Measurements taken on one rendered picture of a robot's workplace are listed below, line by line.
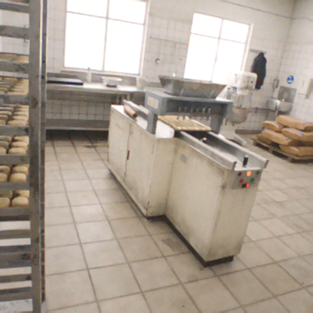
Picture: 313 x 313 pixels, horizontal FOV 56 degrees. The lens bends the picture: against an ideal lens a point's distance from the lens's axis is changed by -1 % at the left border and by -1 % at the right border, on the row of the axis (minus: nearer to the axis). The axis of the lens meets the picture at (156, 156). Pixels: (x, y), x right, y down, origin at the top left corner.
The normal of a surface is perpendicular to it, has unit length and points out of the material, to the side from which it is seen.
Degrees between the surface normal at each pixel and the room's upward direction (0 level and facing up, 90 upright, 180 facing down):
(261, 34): 90
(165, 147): 90
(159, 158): 90
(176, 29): 90
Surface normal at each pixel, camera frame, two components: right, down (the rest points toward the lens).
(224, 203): 0.43, 0.35
